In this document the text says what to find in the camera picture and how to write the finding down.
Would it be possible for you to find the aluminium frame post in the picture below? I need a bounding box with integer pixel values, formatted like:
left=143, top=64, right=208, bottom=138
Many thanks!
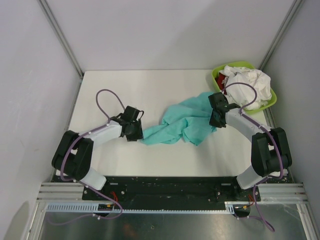
left=258, top=0, right=305, bottom=71
left=37, top=0, right=84, bottom=76

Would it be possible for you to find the grey slotted cable duct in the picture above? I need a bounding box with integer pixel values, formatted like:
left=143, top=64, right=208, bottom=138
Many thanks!
left=46, top=202, right=251, bottom=214

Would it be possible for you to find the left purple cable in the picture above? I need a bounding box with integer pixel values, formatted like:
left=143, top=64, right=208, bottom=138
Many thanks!
left=46, top=88, right=126, bottom=226

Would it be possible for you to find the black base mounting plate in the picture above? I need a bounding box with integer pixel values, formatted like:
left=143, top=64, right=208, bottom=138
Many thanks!
left=49, top=175, right=291, bottom=204

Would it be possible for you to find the right aluminium frame post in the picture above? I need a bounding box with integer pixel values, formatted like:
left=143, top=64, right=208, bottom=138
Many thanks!
left=258, top=0, right=305, bottom=71

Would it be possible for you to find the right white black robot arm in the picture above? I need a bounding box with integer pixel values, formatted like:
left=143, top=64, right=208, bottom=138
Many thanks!
left=208, top=92, right=292, bottom=201

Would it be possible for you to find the white t shirt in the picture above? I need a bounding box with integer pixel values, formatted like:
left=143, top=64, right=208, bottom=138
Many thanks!
left=219, top=65, right=272, bottom=111

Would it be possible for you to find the green plastic basket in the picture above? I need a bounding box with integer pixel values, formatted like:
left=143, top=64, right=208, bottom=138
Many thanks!
left=212, top=61, right=277, bottom=115

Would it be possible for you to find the red t shirt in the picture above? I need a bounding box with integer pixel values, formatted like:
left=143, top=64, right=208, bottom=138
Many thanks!
left=215, top=72, right=227, bottom=95

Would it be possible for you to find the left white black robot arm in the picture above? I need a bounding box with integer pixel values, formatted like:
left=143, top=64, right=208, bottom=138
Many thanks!
left=51, top=117, right=143, bottom=200

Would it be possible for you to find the aluminium front rail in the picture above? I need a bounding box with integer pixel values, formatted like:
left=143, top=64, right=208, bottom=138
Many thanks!
left=36, top=182, right=308, bottom=204

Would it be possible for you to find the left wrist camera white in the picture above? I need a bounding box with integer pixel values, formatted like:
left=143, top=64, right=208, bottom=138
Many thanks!
left=121, top=105, right=144, bottom=122

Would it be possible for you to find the left aluminium frame post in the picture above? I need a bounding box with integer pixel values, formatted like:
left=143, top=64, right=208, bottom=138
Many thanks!
left=37, top=0, right=84, bottom=76

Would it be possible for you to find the teal t shirt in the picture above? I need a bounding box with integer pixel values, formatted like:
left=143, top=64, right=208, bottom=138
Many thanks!
left=141, top=92, right=217, bottom=146

